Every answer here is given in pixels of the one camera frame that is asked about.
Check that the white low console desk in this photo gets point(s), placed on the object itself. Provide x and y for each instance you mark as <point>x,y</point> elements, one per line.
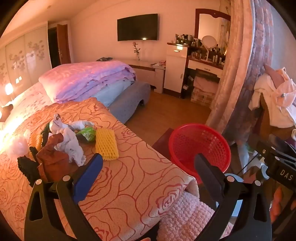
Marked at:
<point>145,69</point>

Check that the green snack wrapper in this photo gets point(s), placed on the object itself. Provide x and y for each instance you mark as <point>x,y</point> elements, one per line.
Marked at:
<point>86,134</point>

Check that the small pink items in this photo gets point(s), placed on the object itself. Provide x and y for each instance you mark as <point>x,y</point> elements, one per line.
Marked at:
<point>159,63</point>

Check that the rose in glass vase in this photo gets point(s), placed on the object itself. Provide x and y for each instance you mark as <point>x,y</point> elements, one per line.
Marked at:
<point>136,49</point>

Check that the person's right hand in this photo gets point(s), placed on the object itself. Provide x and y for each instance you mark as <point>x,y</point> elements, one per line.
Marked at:
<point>276,201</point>

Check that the clear plastic bag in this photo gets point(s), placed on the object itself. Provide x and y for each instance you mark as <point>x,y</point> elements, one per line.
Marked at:
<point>19,144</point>

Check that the brown wooden door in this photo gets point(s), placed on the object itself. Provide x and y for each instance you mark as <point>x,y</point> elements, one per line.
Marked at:
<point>64,46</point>

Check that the white twisted tissue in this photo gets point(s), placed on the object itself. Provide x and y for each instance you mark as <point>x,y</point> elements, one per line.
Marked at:
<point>79,125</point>

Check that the grey bed bench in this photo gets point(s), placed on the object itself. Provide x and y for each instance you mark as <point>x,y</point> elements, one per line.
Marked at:
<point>131,99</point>

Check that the wall switch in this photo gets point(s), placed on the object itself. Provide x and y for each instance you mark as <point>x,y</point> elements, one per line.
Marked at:
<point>18,80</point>

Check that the black flat object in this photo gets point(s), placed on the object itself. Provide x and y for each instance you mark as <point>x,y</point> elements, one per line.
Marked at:
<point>104,58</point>

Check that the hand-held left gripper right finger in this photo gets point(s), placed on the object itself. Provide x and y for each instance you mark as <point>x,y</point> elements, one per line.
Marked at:
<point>208,172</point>

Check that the round white makeup mirror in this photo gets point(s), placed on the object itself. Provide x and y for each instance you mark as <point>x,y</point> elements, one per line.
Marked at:
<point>208,42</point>

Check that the orange foam fruit net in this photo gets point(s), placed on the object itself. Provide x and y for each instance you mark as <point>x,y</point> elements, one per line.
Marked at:
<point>37,141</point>

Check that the white vanity table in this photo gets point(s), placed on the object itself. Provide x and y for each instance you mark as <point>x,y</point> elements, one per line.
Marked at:
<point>203,66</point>

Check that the red plastic mesh basket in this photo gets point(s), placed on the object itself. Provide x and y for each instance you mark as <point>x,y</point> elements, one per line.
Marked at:
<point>203,141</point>

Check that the floral sliding wardrobe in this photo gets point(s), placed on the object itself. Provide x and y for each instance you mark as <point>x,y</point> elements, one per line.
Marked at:
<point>25,58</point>

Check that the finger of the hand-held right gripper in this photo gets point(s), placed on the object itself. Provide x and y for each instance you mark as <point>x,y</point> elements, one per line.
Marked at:
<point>275,153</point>

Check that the stool with folded cloths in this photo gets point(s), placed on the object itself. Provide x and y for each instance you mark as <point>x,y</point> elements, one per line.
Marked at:
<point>204,90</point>

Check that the row of cosmetic bottles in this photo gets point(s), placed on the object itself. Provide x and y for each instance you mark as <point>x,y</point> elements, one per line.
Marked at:
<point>208,54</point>

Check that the black plastic bag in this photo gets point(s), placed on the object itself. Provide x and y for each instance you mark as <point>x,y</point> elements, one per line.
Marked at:
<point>27,169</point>

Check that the yellow foam fruit net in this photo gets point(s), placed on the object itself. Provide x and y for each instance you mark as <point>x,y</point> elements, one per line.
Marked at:
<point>106,144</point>

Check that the wooden chair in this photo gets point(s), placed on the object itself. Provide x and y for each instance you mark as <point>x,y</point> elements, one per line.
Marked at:
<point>266,115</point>

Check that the white cabinet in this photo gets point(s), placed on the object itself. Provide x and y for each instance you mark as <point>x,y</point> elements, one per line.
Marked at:
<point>174,69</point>

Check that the white tissue paper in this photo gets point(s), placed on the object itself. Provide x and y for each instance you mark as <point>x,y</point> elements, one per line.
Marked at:
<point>71,146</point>

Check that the glowing bedside lamp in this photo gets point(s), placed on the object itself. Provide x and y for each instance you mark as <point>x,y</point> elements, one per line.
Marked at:
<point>8,89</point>

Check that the folded light blue quilt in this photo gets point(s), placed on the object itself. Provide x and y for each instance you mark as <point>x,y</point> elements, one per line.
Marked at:
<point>113,92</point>

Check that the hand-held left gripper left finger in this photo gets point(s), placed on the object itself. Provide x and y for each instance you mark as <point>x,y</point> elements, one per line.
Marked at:
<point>89,176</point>

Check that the brown paper bag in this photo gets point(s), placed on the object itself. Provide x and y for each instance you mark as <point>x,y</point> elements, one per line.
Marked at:
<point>52,160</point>

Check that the dark wooden stool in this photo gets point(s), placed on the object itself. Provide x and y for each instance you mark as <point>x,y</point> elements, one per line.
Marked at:
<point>161,143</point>

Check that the pink patterned curtain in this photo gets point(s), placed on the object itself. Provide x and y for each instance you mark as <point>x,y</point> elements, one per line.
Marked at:
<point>242,69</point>

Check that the folded pink quilt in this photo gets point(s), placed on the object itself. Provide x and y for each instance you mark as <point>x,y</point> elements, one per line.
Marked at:
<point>87,78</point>

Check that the wall mounted black television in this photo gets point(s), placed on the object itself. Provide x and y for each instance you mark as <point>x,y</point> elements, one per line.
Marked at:
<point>137,27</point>

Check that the red framed vanity mirror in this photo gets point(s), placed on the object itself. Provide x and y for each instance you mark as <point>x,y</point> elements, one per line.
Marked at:
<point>211,23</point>

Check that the pink fluffy towel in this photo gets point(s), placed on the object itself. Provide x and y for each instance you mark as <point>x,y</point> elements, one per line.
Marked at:
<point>192,217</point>

